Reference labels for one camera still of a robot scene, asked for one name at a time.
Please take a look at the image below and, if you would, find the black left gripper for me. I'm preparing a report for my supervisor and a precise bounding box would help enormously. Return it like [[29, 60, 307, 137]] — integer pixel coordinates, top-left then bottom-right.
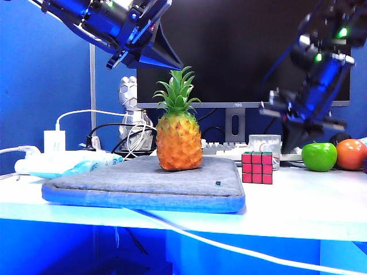
[[106, 0, 184, 71]]

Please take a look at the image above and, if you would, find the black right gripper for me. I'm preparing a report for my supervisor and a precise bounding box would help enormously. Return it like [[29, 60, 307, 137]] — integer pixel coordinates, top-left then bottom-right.
[[259, 54, 355, 155]]

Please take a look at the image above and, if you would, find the Rubik's cube with black edges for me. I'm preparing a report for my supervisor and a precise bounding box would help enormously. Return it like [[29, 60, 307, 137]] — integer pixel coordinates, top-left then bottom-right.
[[241, 151, 274, 185]]

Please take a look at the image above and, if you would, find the green apple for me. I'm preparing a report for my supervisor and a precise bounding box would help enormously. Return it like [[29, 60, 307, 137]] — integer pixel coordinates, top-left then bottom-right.
[[301, 141, 338, 172]]

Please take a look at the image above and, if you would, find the clear glass with red print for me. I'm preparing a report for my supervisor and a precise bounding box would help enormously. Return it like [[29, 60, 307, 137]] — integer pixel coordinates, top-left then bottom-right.
[[248, 133, 282, 171]]

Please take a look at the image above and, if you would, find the dark round ball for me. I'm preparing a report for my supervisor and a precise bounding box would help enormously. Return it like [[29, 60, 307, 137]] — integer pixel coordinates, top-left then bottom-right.
[[329, 132, 353, 147]]

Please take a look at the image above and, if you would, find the silver armoured fist figurine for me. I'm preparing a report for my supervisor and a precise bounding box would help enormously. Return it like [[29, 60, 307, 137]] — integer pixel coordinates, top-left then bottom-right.
[[118, 76, 154, 152]]

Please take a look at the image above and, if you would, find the orange-red round fruit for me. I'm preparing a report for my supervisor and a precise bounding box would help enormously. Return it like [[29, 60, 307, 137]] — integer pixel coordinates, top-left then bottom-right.
[[335, 139, 367, 171]]

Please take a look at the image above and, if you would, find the black computer monitor with stand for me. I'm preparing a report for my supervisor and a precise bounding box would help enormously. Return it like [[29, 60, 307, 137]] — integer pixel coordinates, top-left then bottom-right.
[[136, 0, 352, 144]]

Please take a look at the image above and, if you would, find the white and grey keyboard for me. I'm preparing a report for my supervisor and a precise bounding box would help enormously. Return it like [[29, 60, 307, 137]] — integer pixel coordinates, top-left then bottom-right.
[[200, 139, 304, 167]]

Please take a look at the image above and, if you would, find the plastic pineapple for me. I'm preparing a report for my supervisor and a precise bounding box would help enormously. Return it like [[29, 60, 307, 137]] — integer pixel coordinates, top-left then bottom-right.
[[153, 66, 204, 172]]

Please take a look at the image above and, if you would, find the grey felt laptop sleeve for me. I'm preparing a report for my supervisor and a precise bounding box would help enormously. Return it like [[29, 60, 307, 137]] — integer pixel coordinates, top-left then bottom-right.
[[41, 156, 247, 214]]

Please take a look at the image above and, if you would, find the white charger adapter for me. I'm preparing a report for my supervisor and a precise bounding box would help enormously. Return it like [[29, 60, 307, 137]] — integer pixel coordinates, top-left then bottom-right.
[[43, 130, 67, 154]]

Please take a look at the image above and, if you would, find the white power strip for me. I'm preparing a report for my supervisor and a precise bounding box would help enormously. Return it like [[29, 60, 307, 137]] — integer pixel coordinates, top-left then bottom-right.
[[14, 150, 87, 175]]

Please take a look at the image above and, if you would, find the aluminium partition post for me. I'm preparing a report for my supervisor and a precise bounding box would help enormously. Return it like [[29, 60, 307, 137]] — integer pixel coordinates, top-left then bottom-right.
[[89, 42, 97, 135]]

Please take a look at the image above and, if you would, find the thin white charging cable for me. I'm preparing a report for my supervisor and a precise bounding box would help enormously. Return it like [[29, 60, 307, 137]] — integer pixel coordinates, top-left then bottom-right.
[[56, 109, 157, 160]]

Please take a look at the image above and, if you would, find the black power cable with plug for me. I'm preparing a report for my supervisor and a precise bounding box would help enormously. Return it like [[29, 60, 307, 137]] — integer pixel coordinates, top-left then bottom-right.
[[85, 123, 157, 154]]

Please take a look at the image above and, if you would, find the thick white cable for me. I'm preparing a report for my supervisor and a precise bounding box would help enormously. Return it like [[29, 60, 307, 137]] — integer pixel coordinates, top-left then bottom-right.
[[123, 207, 367, 275]]

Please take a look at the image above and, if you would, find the white power strip cable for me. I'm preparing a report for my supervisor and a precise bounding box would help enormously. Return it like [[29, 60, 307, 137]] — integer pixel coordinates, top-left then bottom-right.
[[0, 145, 41, 157]]

